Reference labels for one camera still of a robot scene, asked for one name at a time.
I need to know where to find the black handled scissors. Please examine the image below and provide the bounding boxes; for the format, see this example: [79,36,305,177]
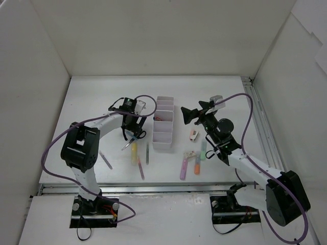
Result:
[122,130,147,151]

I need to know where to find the dark green pen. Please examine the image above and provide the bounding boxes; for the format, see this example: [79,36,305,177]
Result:
[146,142,149,165]

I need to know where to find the pink pen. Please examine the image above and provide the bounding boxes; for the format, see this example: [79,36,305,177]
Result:
[137,156,145,180]

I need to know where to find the grey purple pen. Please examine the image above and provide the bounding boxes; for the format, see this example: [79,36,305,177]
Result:
[99,151,113,170]

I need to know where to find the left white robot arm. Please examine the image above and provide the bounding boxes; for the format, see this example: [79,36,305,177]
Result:
[60,97,146,214]

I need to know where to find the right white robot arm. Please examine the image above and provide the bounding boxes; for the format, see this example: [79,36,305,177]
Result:
[181,101,311,227]

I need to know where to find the green highlighter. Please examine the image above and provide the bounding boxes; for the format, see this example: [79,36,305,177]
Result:
[200,138,207,161]

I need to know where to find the white compartment organizer box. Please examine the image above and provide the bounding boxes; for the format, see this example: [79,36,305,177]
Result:
[152,96,174,151]

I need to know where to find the yellow highlighter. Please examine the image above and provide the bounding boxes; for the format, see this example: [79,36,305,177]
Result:
[131,142,138,165]

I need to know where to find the small white eraser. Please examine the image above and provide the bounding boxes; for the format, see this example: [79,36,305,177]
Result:
[183,151,197,159]

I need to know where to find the orange highlighter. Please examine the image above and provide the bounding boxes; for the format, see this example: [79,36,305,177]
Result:
[194,152,201,175]

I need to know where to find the purple highlighter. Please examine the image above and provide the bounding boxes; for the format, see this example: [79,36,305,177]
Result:
[179,157,188,180]

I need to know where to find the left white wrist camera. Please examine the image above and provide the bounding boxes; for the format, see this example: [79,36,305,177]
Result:
[134,100,146,115]

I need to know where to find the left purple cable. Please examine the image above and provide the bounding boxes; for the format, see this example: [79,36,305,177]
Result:
[41,94,157,225]

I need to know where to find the purple cable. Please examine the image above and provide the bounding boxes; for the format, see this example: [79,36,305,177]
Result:
[214,93,310,243]
[41,94,157,225]

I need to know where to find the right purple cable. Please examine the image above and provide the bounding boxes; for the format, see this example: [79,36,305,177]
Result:
[214,93,310,243]

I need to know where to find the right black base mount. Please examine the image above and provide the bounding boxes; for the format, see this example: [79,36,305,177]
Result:
[210,195,261,225]

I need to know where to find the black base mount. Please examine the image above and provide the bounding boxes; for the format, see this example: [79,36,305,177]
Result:
[210,195,261,225]
[69,196,120,229]

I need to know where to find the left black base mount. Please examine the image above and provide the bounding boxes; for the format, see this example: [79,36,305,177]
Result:
[69,196,120,229]

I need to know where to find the front aluminium rail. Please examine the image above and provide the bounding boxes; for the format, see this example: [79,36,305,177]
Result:
[38,181,289,195]

